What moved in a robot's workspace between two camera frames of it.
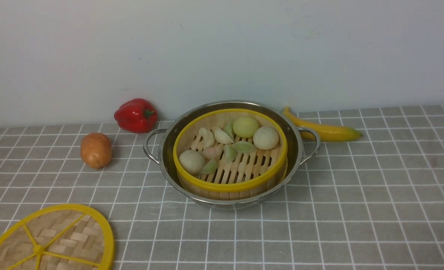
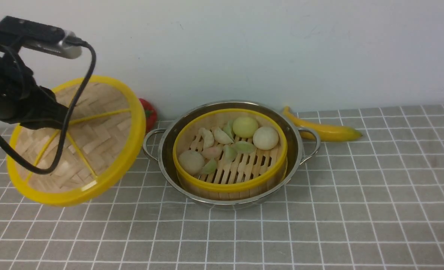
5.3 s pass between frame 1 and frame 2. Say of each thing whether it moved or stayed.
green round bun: stayed
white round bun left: stayed
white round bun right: stayed
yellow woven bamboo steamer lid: moved
